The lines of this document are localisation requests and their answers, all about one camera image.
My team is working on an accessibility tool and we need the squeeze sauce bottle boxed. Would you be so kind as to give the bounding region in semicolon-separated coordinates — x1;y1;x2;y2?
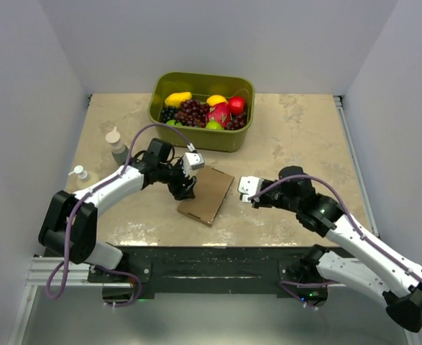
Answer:
105;127;132;167

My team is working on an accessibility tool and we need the olive green plastic bin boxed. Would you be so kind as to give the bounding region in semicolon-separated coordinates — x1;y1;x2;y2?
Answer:
147;71;255;152

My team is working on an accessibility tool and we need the green pear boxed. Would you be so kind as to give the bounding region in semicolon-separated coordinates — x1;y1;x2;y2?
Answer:
166;119;182;127

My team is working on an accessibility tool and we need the red apple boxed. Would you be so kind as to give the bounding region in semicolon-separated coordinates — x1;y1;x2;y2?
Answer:
227;96;246;116

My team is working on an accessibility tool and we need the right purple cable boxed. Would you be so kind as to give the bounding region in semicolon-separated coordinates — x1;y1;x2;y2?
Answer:
248;174;422;338

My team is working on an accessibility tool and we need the pump soap bottle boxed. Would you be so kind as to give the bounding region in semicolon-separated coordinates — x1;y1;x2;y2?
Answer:
68;165;100;190

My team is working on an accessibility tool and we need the yellow mango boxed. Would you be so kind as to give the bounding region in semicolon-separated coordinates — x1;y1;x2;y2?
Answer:
164;92;193;108

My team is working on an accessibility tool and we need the purple grape bunch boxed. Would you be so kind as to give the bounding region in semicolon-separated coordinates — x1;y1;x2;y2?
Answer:
174;99;210;128

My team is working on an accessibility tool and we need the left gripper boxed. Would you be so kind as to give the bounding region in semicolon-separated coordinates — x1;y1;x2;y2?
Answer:
157;157;197;201

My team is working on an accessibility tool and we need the pink dragon fruit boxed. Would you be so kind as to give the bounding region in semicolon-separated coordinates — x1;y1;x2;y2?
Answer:
206;102;231;128

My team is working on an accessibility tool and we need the dark red grape bunch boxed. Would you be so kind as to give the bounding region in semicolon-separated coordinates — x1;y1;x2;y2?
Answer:
224;112;247;131

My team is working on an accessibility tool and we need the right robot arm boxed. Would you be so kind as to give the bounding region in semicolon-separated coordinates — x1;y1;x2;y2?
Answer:
238;166;422;333

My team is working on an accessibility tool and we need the green lime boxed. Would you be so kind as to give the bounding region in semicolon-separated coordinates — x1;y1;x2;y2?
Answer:
206;121;224;130

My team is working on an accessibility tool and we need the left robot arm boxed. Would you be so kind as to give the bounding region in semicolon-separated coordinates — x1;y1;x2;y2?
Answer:
38;138;205;282

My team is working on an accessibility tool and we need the black grape bunch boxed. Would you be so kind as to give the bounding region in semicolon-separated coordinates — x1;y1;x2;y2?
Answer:
160;106;178;123

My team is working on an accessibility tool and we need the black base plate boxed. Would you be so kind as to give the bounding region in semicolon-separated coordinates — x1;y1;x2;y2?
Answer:
85;245;330;301

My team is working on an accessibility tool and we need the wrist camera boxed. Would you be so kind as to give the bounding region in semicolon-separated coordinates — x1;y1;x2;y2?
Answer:
237;176;264;203
182;152;205;177

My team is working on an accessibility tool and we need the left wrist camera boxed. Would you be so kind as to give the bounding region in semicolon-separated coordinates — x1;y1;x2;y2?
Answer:
182;152;205;177

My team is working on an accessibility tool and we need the yellow lemon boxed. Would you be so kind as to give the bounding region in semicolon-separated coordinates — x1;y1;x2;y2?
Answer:
206;95;227;107

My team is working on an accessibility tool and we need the brown cardboard express box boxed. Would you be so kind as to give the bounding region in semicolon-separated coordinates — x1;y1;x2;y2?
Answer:
177;167;234;226

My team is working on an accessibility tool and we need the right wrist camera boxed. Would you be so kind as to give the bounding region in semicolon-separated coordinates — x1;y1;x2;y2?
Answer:
237;176;264;203

